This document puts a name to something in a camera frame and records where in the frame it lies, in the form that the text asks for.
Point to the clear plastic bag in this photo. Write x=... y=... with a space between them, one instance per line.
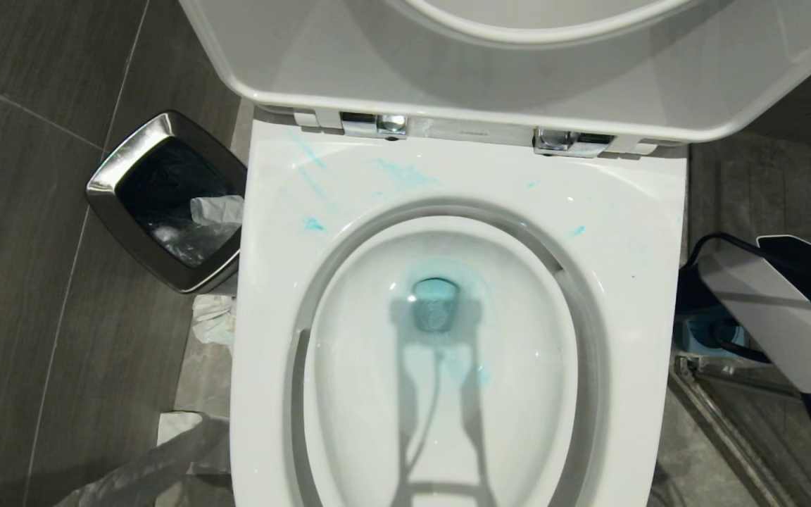
x=145 y=468

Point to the chrome square trash bin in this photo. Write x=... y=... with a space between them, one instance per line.
x=106 y=179

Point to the clear plastic bin liner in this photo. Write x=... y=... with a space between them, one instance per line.
x=166 y=183

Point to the white toilet bowl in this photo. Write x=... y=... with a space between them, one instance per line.
x=631 y=232

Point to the metal shower door rail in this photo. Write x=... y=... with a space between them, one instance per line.
x=722 y=422

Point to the blue toilet brush holder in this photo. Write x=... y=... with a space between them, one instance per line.
x=705 y=331

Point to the chrome toilet seat hinge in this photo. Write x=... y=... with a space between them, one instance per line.
x=377 y=124
x=564 y=141

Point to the white toilet seat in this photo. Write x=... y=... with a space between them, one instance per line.
x=307 y=56

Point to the white toilet lid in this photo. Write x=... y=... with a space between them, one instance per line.
x=546 y=7

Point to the crumpled white tissue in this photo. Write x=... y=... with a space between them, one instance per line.
x=214 y=320
x=219 y=209

